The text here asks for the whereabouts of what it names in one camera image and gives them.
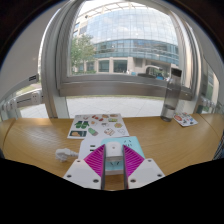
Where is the glass office building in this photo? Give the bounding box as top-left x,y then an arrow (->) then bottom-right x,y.
72,2 -> 181,75

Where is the white and turquoise power strip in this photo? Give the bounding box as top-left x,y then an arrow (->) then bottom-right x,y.
78,135 -> 146,176

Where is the white wall socket rail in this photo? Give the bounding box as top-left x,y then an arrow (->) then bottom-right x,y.
196,94 -> 224,116
0,89 -> 45,122

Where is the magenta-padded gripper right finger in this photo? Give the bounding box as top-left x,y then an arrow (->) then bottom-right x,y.
122,144 -> 166,190

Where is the small sticker sheet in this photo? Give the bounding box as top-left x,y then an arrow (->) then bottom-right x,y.
173,113 -> 199,128

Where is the white charger block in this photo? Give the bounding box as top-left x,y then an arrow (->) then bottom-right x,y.
104,141 -> 125,158

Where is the large sticker sheet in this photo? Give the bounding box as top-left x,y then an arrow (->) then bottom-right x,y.
67,113 -> 130,140

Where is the clear black-capped water bottle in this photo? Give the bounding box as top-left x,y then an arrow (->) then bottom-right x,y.
160,68 -> 183,123

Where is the grey window frame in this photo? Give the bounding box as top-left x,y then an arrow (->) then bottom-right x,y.
39,0 -> 205,120

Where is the dark window handle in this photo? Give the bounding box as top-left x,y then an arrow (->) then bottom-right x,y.
137,64 -> 166,81

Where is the green tree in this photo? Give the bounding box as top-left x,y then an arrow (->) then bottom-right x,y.
69,33 -> 98,75

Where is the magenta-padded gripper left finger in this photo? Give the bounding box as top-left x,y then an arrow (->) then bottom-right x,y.
63,144 -> 107,191

